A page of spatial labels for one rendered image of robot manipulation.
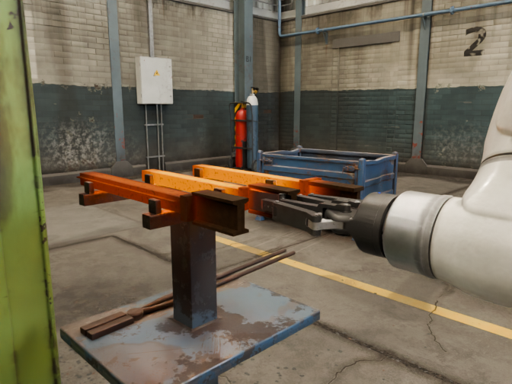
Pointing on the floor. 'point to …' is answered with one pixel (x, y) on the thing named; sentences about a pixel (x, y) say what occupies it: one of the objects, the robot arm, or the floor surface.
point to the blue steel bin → (333, 168)
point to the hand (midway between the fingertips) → (271, 201)
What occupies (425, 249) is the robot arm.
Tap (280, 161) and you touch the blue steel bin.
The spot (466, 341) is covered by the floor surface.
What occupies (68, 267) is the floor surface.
